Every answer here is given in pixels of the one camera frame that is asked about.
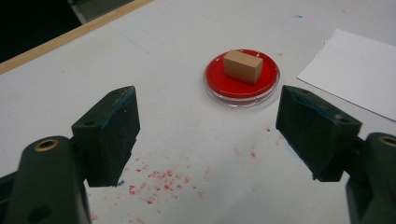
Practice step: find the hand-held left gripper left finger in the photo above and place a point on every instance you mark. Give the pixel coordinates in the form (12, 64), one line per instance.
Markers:
(107, 140)

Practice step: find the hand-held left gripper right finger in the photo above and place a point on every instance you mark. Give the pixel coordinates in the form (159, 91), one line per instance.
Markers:
(314, 133)

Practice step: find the wooden stamp block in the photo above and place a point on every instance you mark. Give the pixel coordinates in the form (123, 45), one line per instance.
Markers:
(241, 67)

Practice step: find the round red ink pad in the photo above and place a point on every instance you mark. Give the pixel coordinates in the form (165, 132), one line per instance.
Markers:
(221, 82)

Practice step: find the white paper sheet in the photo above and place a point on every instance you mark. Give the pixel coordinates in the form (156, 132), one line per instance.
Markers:
(358, 71)

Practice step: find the wooden table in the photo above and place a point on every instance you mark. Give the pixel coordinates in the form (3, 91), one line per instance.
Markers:
(62, 37)

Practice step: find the white board table cover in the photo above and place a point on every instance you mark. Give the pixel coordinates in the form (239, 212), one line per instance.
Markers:
(174, 46)

